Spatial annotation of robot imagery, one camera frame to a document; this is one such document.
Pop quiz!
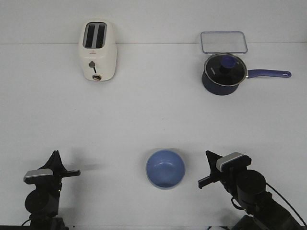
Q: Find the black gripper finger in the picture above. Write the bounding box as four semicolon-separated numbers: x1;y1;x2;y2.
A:
205;150;222;174
39;150;60;171
57;150;68;174

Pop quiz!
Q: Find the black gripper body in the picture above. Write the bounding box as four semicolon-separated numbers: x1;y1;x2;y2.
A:
198;166;272;211
24;170;81;213

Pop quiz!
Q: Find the blue plastic bowl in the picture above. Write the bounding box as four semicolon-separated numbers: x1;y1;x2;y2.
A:
145;149;186;189

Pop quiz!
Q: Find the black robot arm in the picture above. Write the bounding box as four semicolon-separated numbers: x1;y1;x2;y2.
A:
24;150;81;230
198;150;307;230

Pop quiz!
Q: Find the dark blue saucepan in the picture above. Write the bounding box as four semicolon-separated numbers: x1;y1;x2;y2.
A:
202;69;292;96

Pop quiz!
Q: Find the glass saucepan lid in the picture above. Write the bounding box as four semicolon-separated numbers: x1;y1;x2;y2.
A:
204;53;248;87

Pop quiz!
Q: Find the clear blue-rimmed container lid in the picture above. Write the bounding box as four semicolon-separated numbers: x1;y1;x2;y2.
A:
201;31;248;54

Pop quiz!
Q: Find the cream two-slot toaster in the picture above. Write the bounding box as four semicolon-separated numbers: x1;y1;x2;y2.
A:
78;19;117;81

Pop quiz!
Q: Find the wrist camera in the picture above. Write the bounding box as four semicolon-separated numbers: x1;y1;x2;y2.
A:
24;168;54;184
216;152;251;173

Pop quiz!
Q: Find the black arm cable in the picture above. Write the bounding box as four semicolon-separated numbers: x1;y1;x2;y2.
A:
265;182;307;227

